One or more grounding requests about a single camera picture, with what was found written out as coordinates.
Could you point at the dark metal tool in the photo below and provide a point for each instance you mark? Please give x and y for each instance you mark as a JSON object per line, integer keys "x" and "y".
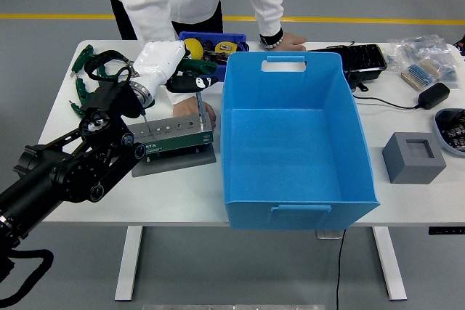
{"x": 218, "y": 57}

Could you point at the person's right forearm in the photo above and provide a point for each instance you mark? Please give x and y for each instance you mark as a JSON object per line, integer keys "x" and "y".
{"x": 152, "y": 30}

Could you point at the yellow ball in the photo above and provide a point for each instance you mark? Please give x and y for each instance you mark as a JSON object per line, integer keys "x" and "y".
{"x": 194, "y": 46}

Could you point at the black power adapter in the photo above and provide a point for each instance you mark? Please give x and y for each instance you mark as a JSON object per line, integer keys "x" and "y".
{"x": 434, "y": 96}

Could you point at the black plastic tray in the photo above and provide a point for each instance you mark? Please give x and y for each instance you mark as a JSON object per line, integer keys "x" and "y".
{"x": 363, "y": 57}

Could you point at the black table control panel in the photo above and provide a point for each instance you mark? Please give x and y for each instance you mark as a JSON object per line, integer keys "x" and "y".
{"x": 447, "y": 231}

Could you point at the grey green wrench stand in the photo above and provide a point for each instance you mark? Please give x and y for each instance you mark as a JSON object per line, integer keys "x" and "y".
{"x": 181, "y": 139}

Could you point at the silver under-table bracket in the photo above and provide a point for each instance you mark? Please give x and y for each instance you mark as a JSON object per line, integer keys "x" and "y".
{"x": 327, "y": 235}

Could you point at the dark round object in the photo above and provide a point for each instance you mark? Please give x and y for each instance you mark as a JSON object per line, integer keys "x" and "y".
{"x": 208, "y": 45}

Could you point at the grey blue bowl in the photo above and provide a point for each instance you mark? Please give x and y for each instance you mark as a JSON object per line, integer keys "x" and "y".
{"x": 441, "y": 139}

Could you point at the small clear parts bag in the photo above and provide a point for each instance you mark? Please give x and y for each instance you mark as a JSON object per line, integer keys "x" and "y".
{"x": 394, "y": 59}

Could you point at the person's left forearm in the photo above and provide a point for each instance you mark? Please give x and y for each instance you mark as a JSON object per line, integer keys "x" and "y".
{"x": 269, "y": 8}

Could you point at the grey cube with recess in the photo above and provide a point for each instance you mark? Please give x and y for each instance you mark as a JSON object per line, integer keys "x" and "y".
{"x": 399, "y": 165}

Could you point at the tan blue resistor strip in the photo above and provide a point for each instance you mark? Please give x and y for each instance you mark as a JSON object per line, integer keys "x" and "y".
{"x": 417, "y": 76}

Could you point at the yellow tape measure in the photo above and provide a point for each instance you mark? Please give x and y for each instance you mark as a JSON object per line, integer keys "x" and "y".
{"x": 225, "y": 48}

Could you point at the white table leg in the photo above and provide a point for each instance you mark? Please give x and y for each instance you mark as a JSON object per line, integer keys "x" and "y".
{"x": 390, "y": 263}
{"x": 129, "y": 263}

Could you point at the person's left hand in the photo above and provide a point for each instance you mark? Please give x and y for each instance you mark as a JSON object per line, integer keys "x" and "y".
{"x": 294, "y": 42}

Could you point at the large light blue box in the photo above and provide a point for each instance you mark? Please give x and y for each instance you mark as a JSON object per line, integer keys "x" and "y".
{"x": 290, "y": 165}

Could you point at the person's right hand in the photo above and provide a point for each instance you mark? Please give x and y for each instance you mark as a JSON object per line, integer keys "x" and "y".
{"x": 187, "y": 108}

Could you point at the small dark blue bin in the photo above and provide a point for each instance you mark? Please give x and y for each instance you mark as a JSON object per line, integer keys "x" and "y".
{"x": 232, "y": 36}

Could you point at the clear bag with blue parts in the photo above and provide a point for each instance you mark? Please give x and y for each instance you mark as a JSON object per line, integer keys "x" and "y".
{"x": 448, "y": 70}

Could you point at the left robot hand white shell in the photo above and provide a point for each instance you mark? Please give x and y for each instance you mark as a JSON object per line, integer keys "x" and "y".
{"x": 160, "y": 59}

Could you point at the black electronics modules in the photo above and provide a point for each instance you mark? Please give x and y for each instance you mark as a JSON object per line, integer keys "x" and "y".
{"x": 456, "y": 130}

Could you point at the clear plastic parts bag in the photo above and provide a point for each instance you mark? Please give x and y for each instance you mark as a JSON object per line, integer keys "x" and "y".
{"x": 417, "y": 45}

